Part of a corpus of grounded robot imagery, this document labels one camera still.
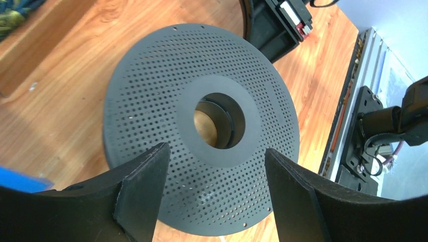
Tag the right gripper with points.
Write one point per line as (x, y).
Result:
(275, 27)

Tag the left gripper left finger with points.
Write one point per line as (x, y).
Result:
(121, 204)

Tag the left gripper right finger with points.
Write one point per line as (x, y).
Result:
(309, 207)

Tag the dark grey cable spool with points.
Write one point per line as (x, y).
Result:
(219, 103)

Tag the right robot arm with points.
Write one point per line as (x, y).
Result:
(407, 122)

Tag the blue plastic bin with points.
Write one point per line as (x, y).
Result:
(24, 183)

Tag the wooden compartment tray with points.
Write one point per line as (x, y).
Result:
(25, 48)

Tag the rolled tie yellow green front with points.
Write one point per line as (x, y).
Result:
(14, 13)

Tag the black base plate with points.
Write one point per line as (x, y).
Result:
(356, 166)

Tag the aluminium frame rail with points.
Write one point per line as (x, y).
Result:
(374, 65)

